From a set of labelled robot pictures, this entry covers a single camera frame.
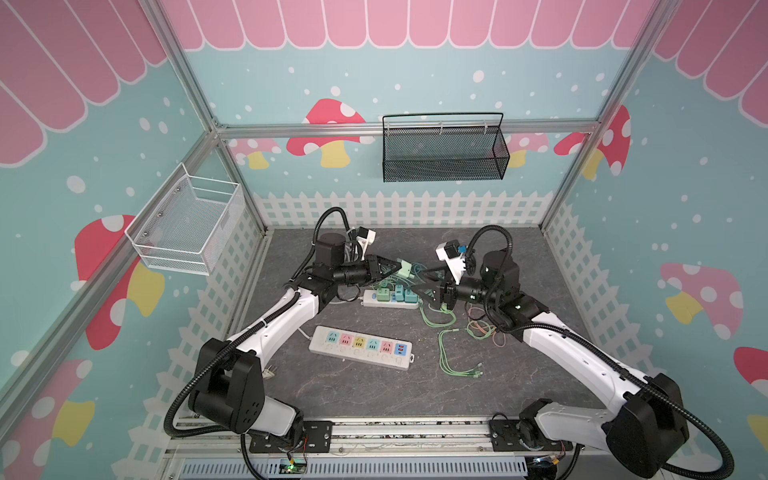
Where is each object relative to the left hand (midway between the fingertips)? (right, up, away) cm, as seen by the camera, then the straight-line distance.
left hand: (398, 273), depth 77 cm
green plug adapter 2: (-5, -8, +18) cm, 20 cm away
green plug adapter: (+2, +1, 0) cm, 2 cm away
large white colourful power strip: (-5, -23, +9) cm, 25 cm away
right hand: (+5, -2, -6) cm, 7 cm away
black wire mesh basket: (+15, +39, +18) cm, 46 cm away
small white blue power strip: (-9, -10, +20) cm, 24 cm away
